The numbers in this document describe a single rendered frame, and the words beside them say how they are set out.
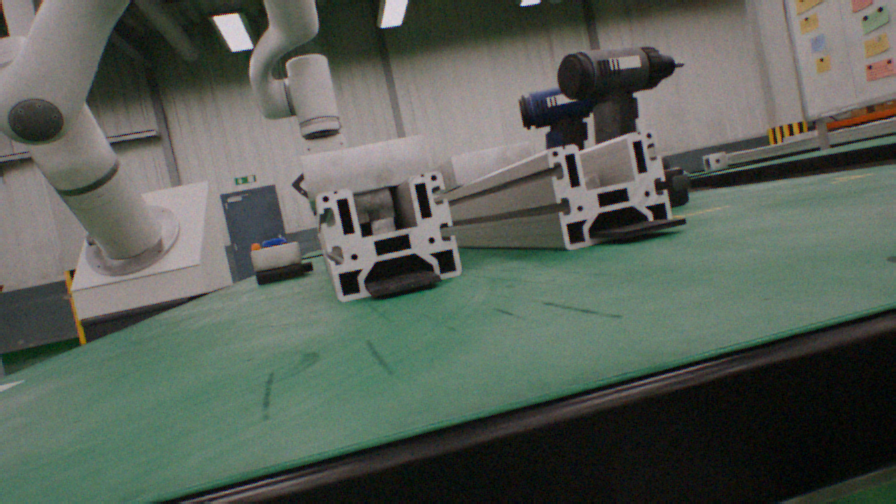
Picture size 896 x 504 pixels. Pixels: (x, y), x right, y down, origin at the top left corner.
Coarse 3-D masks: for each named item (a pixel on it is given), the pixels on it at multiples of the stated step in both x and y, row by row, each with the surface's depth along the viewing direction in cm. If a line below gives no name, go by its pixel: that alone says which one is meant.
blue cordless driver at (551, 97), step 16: (544, 96) 101; (560, 96) 100; (528, 112) 102; (544, 112) 101; (560, 112) 101; (576, 112) 101; (592, 112) 103; (528, 128) 103; (560, 128) 102; (576, 128) 102; (560, 144) 102; (576, 144) 102
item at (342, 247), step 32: (416, 192) 55; (320, 224) 75; (352, 224) 50; (384, 224) 54; (416, 224) 51; (448, 224) 51; (352, 256) 57; (384, 256) 50; (416, 256) 53; (448, 256) 53; (352, 288) 55
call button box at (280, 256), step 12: (252, 252) 109; (264, 252) 110; (276, 252) 110; (288, 252) 110; (300, 252) 117; (264, 264) 110; (276, 264) 110; (288, 264) 110; (300, 264) 111; (312, 264) 114; (264, 276) 110; (276, 276) 110; (288, 276) 110
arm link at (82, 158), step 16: (0, 48) 102; (16, 48) 102; (0, 64) 98; (80, 128) 112; (96, 128) 114; (48, 144) 110; (64, 144) 110; (80, 144) 111; (96, 144) 112; (48, 160) 109; (64, 160) 109; (80, 160) 110; (96, 160) 112; (112, 160) 115; (48, 176) 110; (64, 176) 110; (80, 176) 111; (96, 176) 112; (112, 176) 115; (64, 192) 113; (80, 192) 113
